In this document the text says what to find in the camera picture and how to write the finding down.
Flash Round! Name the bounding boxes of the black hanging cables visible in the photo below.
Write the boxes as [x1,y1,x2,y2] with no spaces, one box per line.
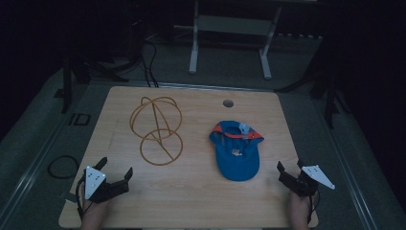
[140,39,161,88]

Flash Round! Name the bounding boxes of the black tripod stand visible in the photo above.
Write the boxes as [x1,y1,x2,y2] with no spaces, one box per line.
[274,63,352,130]
[54,57,128,115]

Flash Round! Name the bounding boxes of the black coiled floor cable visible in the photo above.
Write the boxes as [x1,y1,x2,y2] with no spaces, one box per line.
[47,154,80,180]

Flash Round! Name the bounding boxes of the white metal desk frame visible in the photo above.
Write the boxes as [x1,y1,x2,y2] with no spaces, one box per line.
[173,0,283,81]

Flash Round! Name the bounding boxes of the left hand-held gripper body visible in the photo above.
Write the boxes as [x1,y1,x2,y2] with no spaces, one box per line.
[82,165,131,205]

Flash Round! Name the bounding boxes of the person's right hand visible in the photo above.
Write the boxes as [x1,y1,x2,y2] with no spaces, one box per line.
[288,191,316,230]

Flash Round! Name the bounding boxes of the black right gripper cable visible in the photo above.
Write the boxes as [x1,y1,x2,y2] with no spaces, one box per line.
[305,190,321,225]

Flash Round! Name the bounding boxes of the blue cap with orange trim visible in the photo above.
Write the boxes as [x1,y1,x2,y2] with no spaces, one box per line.
[208,120,265,183]

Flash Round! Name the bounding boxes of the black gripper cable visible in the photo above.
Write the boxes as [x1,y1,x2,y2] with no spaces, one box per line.
[75,173,94,221]
[305,190,321,225]

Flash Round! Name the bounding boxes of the gold wire hat stand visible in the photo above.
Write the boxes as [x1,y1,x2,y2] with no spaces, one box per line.
[128,96,185,167]

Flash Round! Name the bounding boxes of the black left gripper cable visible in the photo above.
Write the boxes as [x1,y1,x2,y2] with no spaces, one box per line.
[75,173,94,221]

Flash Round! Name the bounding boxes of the person's left hand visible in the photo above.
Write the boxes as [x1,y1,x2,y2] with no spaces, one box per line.
[79,195,110,230]

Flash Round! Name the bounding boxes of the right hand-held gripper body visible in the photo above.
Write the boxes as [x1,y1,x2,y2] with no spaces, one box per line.
[278,164,336,198]

